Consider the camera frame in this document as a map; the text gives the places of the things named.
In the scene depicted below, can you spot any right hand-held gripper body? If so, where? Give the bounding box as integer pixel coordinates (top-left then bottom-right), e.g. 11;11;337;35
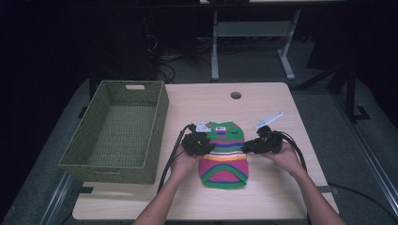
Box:
252;112;284;155

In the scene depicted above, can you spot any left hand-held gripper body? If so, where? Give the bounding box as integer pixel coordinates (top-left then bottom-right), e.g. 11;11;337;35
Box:
181;120;214;157

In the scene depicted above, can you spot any striped knit sweater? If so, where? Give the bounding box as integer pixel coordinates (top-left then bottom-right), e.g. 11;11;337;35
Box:
198;120;250;190

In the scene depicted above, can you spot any person's left hand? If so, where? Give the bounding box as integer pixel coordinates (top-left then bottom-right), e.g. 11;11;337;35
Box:
170;144;205;181

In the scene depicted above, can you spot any person's right hand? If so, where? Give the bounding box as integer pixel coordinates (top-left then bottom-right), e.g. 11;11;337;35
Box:
262;141;305;177

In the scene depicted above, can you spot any green woven basket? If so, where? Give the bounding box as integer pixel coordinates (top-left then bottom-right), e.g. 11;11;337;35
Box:
58;80;170;185

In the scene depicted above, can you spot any black floor stand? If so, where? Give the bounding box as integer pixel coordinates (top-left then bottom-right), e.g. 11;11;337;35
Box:
294;60;372;124

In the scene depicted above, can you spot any dark computer tower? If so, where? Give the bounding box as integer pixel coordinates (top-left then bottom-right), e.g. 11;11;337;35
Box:
99;12;160;82

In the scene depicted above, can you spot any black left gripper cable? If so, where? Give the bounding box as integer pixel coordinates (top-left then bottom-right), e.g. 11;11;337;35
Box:
157;123;197;193

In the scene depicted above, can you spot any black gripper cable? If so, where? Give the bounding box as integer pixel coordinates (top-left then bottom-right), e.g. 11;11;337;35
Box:
157;123;197;193
279;130;398;223

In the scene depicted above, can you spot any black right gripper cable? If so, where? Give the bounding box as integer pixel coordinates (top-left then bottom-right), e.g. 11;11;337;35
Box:
279;130;398;223

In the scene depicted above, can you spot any tangle of floor cables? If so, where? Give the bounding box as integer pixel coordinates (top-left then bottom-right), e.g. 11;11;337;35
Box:
155;34;214;84

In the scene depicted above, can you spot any aluminium floor rail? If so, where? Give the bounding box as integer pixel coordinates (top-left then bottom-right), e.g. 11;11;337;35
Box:
330;92;398;217
38;171;75;225

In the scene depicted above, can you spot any grey metal table frame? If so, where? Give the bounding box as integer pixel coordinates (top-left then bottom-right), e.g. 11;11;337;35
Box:
210;8;302;83

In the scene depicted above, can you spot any black table bracket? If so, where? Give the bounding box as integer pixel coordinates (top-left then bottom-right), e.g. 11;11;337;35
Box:
74;186;94;195

